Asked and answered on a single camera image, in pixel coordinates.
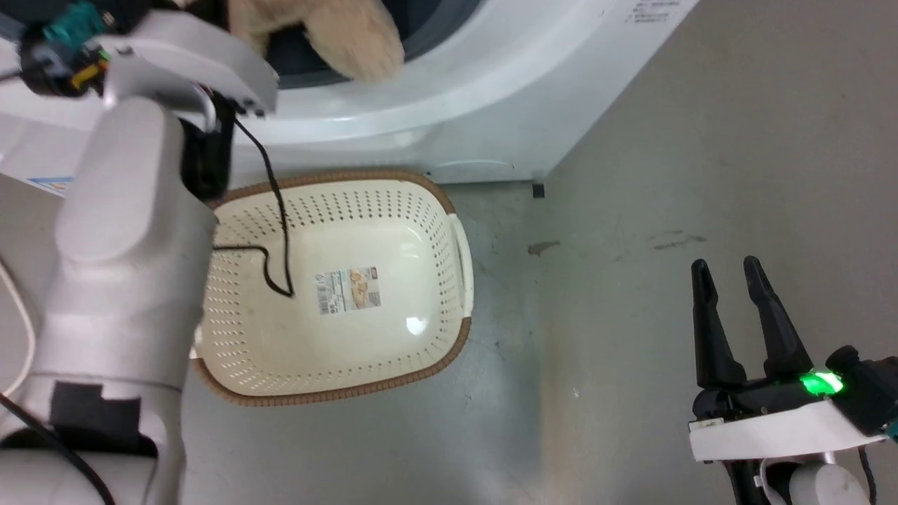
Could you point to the tan plush toy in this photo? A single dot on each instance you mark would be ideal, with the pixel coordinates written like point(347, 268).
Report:
point(351, 38)

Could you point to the blue washing machine sticker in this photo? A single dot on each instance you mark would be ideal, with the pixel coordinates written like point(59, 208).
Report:
point(50, 185)

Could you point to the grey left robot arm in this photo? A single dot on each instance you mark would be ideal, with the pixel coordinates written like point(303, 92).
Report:
point(126, 280)

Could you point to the teal black left wrist camera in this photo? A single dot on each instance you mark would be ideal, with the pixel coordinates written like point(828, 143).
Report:
point(66, 31)

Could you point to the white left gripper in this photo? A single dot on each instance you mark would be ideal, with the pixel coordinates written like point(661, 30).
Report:
point(189, 56)

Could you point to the cream perforated laundry basket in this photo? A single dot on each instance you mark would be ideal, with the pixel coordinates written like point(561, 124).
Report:
point(379, 231)

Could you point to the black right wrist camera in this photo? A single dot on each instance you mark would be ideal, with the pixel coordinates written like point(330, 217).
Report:
point(870, 393)

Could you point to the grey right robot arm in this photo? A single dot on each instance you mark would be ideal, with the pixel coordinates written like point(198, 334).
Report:
point(821, 487)

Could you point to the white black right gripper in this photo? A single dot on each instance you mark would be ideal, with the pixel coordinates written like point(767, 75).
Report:
point(772, 424)

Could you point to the white washing machine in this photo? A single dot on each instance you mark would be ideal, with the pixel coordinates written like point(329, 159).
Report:
point(505, 98)

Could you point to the printed product label sticker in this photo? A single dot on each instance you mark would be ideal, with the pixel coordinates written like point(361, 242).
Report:
point(349, 290)

